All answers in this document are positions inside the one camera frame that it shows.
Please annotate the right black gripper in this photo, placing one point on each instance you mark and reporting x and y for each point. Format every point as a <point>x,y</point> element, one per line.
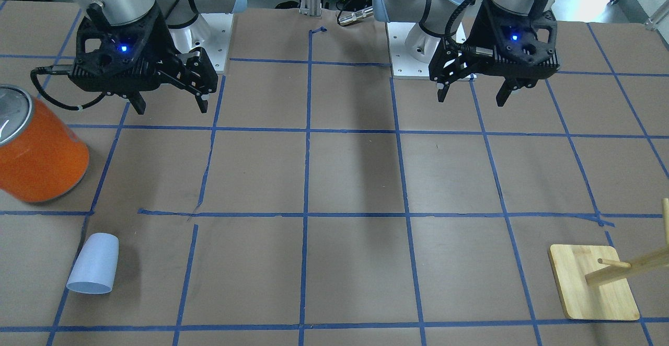
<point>168,51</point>

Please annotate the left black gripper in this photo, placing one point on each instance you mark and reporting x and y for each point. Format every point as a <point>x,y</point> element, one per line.
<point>476,36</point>

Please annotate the light blue cup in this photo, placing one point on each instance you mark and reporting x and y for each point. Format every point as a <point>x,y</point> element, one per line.
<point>96,265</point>

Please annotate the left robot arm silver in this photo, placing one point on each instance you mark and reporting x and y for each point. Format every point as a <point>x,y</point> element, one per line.
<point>449,20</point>

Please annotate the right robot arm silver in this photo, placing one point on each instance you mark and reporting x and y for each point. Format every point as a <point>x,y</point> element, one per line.
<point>177,14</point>

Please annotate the orange can silver lid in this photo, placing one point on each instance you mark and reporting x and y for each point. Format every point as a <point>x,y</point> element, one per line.
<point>41,158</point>

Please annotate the wooden mug tree stand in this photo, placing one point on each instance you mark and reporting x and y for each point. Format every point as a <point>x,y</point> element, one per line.
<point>592,280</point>

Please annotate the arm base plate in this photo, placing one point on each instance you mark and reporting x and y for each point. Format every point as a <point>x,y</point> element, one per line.
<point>212,32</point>
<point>411,50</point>

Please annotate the metal cable connector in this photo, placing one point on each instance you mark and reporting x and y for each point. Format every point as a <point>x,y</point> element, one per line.
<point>355,17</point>

